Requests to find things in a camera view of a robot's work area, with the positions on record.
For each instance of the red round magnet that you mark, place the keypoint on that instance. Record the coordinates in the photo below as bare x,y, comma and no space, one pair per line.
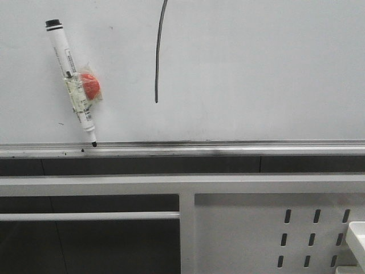
91,84

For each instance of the white metal pegboard frame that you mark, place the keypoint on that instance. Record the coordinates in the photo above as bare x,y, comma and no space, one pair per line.
179,224

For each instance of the white whiteboard marker pen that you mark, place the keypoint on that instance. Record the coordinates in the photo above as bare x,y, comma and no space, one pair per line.
72,79

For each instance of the large whiteboard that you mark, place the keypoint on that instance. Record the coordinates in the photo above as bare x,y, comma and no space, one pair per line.
187,70

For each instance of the white plastic bin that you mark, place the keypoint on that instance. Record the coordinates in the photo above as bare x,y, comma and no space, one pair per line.
355,241

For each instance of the aluminium whiteboard tray rail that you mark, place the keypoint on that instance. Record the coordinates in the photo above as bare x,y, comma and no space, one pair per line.
184,149

